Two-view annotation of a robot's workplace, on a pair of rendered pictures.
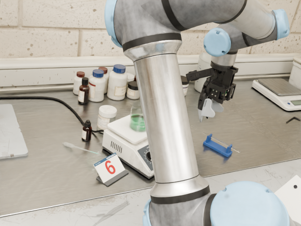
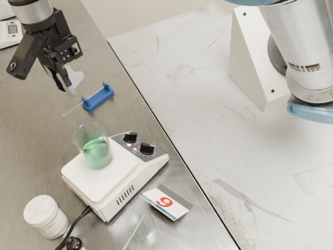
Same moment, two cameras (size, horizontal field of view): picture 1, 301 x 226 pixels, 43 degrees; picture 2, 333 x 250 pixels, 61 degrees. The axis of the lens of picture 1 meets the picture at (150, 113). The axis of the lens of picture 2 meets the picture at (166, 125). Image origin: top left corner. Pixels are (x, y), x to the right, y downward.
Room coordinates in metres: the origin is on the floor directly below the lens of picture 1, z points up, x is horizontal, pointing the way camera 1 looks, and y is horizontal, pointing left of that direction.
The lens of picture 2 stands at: (0.78, 0.35, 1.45)
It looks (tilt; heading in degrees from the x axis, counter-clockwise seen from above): 47 degrees down; 283
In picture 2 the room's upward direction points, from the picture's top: 9 degrees counter-clockwise
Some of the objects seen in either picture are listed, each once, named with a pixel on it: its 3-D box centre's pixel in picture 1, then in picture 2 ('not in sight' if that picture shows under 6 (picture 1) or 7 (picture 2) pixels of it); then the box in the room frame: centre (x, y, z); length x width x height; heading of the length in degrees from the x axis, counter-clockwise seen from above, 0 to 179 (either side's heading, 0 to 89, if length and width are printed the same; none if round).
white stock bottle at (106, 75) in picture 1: (101, 80); not in sight; (1.38, 0.22, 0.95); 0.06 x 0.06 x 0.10
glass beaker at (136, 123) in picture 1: (139, 117); (95, 149); (1.01, 0.03, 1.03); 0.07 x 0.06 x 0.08; 107
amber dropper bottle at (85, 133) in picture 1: (87, 129); (75, 246); (1.03, 0.19, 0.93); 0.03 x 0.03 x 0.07
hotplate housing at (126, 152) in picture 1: (137, 144); (114, 169); (0.99, 0.02, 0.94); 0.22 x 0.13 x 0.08; 55
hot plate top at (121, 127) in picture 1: (133, 128); (99, 166); (1.01, 0.04, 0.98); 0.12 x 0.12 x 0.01; 55
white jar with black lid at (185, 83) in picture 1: (180, 85); not in sight; (1.50, -0.10, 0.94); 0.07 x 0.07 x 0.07
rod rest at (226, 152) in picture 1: (218, 144); (96, 94); (1.12, -0.25, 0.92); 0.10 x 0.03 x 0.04; 56
